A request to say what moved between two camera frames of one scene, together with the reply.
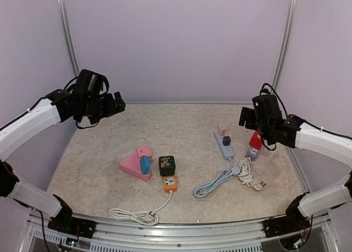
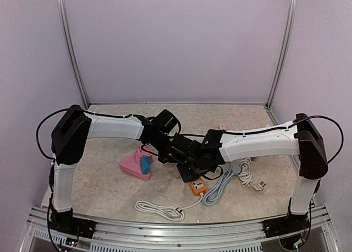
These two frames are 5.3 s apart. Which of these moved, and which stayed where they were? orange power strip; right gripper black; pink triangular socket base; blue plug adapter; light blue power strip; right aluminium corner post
Moved: right gripper black; orange power strip; light blue power strip
Stayed: right aluminium corner post; pink triangular socket base; blue plug adapter
